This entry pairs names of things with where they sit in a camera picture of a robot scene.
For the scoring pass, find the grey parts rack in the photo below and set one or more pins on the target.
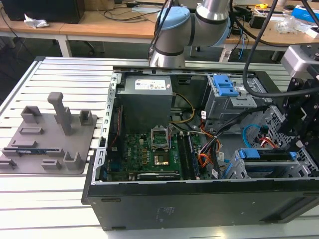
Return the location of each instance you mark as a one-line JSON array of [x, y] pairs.
[[49, 139]]

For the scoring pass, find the yellow tape measure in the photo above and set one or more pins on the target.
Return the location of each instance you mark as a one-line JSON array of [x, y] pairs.
[[261, 6]]

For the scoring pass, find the white power strip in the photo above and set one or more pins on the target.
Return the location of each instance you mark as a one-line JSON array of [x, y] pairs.
[[225, 56]]

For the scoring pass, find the black RAM slot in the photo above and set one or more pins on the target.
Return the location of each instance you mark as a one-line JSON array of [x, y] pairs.
[[193, 156], [183, 156]]

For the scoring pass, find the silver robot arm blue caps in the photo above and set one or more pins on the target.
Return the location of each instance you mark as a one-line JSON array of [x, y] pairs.
[[174, 32]]

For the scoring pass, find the green motherboard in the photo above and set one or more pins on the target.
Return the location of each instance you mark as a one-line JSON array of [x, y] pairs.
[[137, 154]]

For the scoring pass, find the blue cardboard box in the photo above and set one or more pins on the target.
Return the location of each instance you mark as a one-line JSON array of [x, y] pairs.
[[302, 12]]

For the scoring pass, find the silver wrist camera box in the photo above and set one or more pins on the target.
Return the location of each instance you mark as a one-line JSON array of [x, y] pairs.
[[294, 62]]

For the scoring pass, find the white label tag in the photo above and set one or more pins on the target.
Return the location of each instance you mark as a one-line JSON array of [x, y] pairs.
[[204, 115]]

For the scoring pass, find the black graphics card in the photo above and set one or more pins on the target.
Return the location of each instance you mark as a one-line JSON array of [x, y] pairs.
[[157, 176]]

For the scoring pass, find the large black box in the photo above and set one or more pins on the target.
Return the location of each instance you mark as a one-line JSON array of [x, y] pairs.
[[45, 11]]

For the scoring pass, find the white crumpled paper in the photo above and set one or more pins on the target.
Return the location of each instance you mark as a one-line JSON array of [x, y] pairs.
[[36, 22]]

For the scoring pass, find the wooden desk white legs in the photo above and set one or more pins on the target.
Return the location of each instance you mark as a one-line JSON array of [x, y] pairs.
[[99, 28], [269, 37]]

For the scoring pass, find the black open PC case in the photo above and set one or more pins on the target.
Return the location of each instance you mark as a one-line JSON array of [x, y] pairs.
[[174, 206]]

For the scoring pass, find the silver disk bay cage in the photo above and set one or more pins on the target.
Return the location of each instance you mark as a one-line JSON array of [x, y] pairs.
[[274, 119]]

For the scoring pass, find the small black box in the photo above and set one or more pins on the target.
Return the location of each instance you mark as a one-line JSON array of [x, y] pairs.
[[255, 22]]

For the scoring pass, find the grey power supply unit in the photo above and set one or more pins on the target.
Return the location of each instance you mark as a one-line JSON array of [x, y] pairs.
[[144, 104]]

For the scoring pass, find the silver optical drive cage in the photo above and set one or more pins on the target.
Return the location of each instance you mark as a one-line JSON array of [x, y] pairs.
[[224, 107]]

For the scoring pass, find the clear plastic bag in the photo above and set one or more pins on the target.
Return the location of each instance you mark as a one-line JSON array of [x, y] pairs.
[[289, 25]]

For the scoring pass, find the blue plastic latch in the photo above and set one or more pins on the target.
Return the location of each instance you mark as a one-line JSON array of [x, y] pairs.
[[225, 87]]

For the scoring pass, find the hard disk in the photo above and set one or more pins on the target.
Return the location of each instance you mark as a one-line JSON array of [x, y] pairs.
[[251, 154]]

